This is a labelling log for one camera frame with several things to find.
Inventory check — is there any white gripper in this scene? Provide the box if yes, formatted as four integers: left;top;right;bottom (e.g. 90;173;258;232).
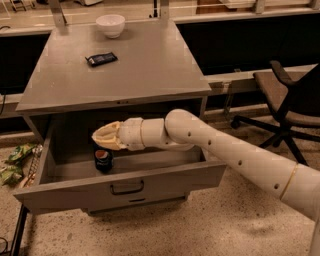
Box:
92;118;144;151

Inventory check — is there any blue pepsi can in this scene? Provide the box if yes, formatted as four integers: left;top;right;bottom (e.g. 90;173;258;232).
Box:
94;149;113;173

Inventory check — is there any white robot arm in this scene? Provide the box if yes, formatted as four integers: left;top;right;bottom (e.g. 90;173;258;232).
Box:
92;109;320;256

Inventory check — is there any grey open top drawer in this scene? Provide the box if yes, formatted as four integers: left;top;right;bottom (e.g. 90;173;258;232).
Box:
13;103;228;215

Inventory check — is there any grey metal cabinet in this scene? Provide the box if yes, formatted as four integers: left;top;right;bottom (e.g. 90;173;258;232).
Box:
15;19;213;214

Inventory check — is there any patterned snack packet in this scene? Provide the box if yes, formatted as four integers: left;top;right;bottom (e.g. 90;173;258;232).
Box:
19;144;43;188

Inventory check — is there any black snack bar wrapper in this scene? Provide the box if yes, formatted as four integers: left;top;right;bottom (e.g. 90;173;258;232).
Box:
86;52;118;67

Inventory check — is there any green chip bag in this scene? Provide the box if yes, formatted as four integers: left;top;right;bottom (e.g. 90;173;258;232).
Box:
6;143;35;164
0;165;24;185

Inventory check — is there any white bowl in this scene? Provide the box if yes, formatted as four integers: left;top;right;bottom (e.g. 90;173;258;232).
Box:
96;14;125;38

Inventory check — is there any black office chair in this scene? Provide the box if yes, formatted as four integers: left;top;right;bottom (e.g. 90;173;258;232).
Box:
231;60;320;165

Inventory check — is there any black drawer handle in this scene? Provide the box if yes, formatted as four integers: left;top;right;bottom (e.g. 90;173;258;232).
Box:
110;180;144;196

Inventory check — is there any black cable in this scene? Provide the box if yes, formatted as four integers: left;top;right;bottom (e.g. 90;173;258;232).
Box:
0;236;10;254

